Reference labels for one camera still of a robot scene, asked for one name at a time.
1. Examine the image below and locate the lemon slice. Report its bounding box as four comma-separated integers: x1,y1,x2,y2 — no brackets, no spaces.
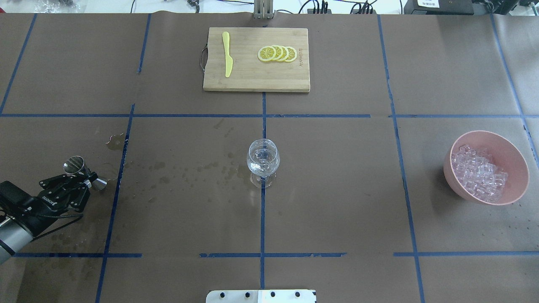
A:
257,45,299,63

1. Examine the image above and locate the aluminium frame post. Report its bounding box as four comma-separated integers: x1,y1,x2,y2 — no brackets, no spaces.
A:
253,0,275,19

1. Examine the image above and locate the steel jigger cup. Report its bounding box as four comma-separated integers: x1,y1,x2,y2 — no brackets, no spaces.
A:
63,155,107,191

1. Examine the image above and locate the pink bowl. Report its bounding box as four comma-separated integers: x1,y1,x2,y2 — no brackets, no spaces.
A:
443,130,531,206

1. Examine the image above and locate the yellow plastic knife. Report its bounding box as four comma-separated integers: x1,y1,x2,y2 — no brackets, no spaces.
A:
222,31,234,77

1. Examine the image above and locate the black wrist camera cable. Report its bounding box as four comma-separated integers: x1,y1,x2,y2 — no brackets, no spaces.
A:
29,213,84,243

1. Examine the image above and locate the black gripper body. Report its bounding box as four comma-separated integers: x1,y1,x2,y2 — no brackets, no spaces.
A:
0,181,66,237

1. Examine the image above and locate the clear ice cubes pile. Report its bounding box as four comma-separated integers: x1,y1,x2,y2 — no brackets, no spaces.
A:
451,144,508,203

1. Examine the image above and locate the bamboo cutting board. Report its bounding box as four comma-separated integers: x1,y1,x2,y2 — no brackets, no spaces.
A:
203,27,311,93

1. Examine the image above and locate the clear wine glass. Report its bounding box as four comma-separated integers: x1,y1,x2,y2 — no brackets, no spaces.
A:
246,138,280,189

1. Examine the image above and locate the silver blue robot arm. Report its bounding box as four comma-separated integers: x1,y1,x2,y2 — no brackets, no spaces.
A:
0,172,98,263

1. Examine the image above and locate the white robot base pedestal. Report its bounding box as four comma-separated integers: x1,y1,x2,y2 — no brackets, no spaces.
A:
205,289,317,303

